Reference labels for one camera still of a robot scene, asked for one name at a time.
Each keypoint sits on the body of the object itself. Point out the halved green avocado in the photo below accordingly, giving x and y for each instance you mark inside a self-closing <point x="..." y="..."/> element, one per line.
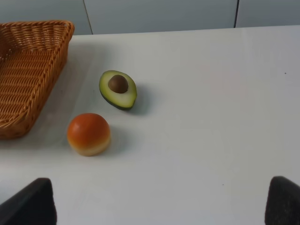
<point x="118" y="89"/>

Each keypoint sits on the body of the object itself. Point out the orange round bun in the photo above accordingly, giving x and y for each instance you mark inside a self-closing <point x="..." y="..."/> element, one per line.
<point x="89" y="134"/>

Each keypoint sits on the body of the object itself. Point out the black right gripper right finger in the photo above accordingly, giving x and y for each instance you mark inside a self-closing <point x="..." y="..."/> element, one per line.
<point x="283" y="202"/>

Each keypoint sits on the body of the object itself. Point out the brown wicker basket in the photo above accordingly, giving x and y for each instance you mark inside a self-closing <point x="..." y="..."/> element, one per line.
<point x="32" y="56"/>

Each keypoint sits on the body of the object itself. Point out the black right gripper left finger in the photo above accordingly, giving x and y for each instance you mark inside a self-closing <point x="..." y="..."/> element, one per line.
<point x="33" y="205"/>

